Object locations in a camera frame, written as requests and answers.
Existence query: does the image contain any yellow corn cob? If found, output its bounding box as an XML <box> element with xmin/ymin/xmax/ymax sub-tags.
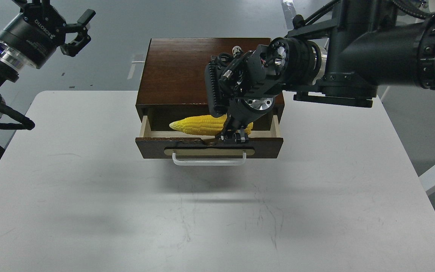
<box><xmin>169</xmin><ymin>114</ymin><xmax>254</xmax><ymax>136</ymax></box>

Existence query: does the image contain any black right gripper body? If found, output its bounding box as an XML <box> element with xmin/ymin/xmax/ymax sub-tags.
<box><xmin>204</xmin><ymin>38</ymin><xmax>290</xmax><ymax>129</ymax></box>

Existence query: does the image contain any grey office chair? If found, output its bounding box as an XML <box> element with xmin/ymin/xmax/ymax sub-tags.
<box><xmin>405</xmin><ymin>0</ymin><xmax>435</xmax><ymax>14</ymax></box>

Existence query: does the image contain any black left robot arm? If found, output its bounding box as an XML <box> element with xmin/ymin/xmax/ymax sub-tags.
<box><xmin>0</xmin><ymin>0</ymin><xmax>96</xmax><ymax>130</ymax></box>

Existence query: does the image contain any wooden drawer with white handle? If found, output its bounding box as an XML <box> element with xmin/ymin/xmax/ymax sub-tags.
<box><xmin>135</xmin><ymin>113</ymin><xmax>284</xmax><ymax>162</ymax></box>

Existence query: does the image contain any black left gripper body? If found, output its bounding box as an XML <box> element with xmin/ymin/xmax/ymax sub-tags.
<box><xmin>0</xmin><ymin>11</ymin><xmax>66</xmax><ymax>69</ymax></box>

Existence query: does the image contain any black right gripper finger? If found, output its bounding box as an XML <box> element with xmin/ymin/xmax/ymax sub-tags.
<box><xmin>235</xmin><ymin>124</ymin><xmax>249</xmax><ymax>144</ymax></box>
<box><xmin>219</xmin><ymin>117</ymin><xmax>237</xmax><ymax>144</ymax></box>

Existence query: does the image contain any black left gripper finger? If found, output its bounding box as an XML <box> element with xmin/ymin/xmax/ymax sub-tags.
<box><xmin>59</xmin><ymin>9</ymin><xmax>96</xmax><ymax>57</ymax></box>
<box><xmin>12</xmin><ymin>0</ymin><xmax>53</xmax><ymax>20</ymax></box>

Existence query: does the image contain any dark wooden drawer cabinet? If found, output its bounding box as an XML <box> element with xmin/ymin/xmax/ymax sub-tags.
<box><xmin>136</xmin><ymin>37</ymin><xmax>271</xmax><ymax>131</ymax></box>

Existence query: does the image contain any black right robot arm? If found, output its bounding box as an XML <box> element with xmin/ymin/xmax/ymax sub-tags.
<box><xmin>204</xmin><ymin>0</ymin><xmax>435</xmax><ymax>144</ymax></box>

